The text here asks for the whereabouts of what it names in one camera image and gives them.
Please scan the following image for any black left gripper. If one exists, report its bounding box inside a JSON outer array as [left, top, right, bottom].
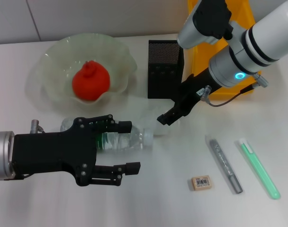
[[12, 116, 99, 187]]

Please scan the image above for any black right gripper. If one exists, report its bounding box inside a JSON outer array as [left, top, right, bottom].
[[157, 67, 221, 127]]

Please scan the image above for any clear green-label water bottle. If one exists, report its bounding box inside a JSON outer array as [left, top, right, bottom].
[[60, 117, 154, 152]]

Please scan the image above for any white paper ball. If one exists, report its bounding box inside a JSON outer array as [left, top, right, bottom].
[[139, 105, 182, 137]]

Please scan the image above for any orange red fruit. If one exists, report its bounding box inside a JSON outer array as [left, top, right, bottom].
[[72, 60, 111, 102]]

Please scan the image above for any black mesh pen holder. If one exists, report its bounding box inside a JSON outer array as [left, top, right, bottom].
[[147, 39, 185, 99]]

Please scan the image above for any beige eraser with barcode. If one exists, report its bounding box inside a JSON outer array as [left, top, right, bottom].
[[189, 174, 214, 192]]

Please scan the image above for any grey pen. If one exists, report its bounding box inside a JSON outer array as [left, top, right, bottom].
[[205, 134, 243, 195]]

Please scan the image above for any pale green glass fruit plate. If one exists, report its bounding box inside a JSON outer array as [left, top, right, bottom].
[[24, 33, 138, 111]]

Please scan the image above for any green pen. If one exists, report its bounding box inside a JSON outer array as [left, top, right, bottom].
[[234, 138, 281, 200]]

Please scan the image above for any yellow plastic bin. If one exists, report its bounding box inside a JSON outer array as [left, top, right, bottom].
[[187, 0, 262, 100]]

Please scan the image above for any right arm cable with connector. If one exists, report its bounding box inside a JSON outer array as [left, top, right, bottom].
[[203, 72, 269, 108]]

